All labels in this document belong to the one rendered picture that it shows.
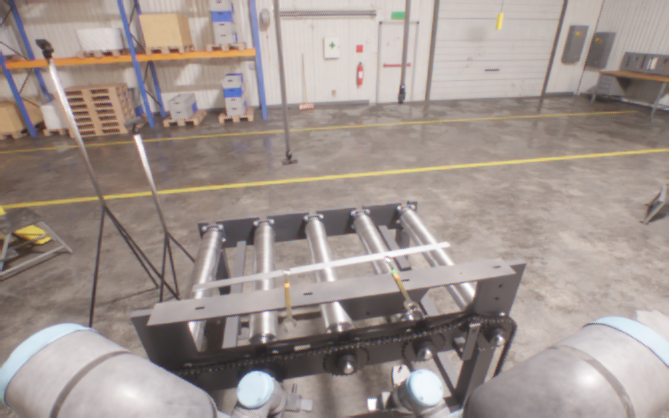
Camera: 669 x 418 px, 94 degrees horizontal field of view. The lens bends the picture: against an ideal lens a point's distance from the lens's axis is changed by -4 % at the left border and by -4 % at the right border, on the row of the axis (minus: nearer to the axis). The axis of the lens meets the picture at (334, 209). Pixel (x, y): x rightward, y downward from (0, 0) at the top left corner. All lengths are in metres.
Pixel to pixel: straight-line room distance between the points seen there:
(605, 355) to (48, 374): 0.64
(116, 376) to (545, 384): 0.48
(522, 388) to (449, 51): 10.75
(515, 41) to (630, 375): 11.83
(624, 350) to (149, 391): 0.56
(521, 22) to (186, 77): 9.73
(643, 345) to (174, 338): 1.13
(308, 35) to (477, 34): 4.93
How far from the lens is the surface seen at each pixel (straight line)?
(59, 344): 0.55
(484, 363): 1.65
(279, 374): 1.28
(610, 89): 12.41
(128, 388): 0.47
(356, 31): 10.10
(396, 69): 10.43
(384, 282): 1.11
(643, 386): 0.52
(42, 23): 11.20
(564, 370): 0.48
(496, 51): 11.84
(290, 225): 2.02
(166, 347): 1.26
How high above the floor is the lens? 1.89
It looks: 28 degrees down
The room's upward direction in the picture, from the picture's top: 1 degrees counter-clockwise
